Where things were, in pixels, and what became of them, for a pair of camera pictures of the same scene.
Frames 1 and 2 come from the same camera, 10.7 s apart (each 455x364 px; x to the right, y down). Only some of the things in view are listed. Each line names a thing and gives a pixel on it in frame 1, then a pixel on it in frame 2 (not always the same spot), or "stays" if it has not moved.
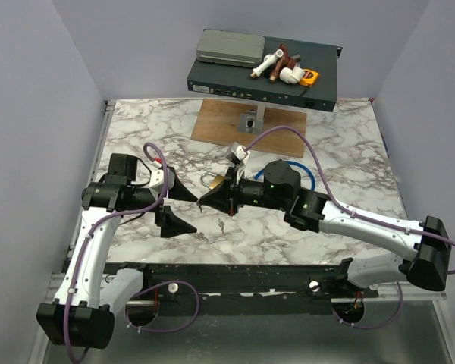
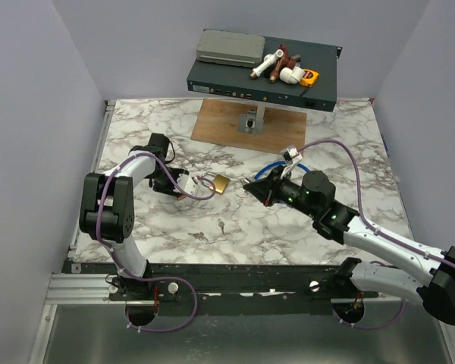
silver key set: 199,236 stays
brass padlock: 217,180 stays
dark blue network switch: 236,83 stays
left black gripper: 171,224 → 169,189
